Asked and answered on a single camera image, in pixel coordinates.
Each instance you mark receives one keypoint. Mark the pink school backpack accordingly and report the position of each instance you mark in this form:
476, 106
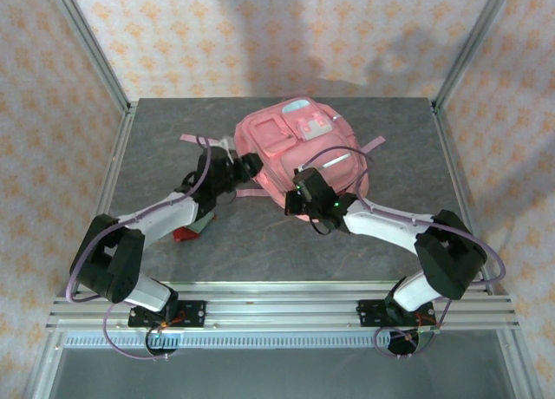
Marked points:
312, 156

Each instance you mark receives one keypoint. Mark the red wallet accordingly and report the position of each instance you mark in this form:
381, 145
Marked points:
185, 235

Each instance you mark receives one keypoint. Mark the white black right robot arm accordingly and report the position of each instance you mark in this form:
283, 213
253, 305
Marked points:
416, 243

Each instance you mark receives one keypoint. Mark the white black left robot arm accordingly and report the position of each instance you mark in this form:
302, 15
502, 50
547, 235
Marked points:
130, 243

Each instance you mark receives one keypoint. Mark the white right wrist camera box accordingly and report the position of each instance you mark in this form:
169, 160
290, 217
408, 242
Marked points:
305, 171

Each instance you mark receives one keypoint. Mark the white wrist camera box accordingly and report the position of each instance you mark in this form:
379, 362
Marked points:
227, 146
305, 171

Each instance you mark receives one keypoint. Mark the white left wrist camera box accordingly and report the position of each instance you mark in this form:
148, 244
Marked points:
227, 146

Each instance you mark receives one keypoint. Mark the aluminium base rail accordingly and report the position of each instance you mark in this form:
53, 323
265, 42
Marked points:
277, 308

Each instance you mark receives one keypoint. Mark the aluminium table side rail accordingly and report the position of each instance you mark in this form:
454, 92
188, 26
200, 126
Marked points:
459, 178
106, 191

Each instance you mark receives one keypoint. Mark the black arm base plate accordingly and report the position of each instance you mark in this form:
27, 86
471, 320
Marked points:
191, 313
374, 312

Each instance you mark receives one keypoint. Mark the aluminium frame post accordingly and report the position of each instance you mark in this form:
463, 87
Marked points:
470, 47
93, 52

